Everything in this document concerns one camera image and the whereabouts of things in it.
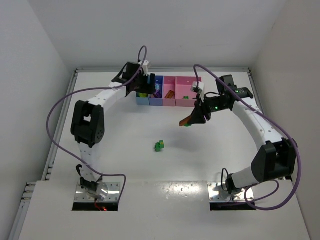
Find orange and yellow lego piece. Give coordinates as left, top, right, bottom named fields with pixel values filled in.
left=165, top=90, right=175, bottom=99

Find green lego with orange stud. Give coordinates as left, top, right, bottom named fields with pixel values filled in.
left=154, top=140, right=165, bottom=152

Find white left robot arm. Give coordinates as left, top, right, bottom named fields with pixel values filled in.
left=71, top=60, right=156, bottom=201

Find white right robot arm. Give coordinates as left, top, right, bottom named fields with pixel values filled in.
left=179, top=75, right=296, bottom=194

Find dark blue bin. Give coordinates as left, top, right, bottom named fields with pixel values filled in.
left=149, top=75, right=164, bottom=106

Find light blue bin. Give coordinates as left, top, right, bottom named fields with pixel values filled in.
left=135, top=92, right=150, bottom=106

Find small pink bin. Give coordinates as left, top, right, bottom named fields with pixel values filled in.
left=162, top=76, right=176, bottom=107

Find large pink bin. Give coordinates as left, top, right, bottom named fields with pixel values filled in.
left=175, top=76, right=197, bottom=108

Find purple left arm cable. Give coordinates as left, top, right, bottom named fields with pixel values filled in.
left=46, top=45, right=148, bottom=201

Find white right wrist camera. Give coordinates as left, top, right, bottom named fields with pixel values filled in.
left=191, top=81, right=205, bottom=100

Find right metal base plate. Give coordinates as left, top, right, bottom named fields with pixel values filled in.
left=207, top=182, right=246, bottom=204

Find metal base plate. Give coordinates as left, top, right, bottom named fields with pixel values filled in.
left=207, top=182, right=246, bottom=204
left=74, top=180, right=121, bottom=203

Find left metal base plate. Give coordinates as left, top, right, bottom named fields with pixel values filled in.
left=74, top=180, right=121, bottom=203

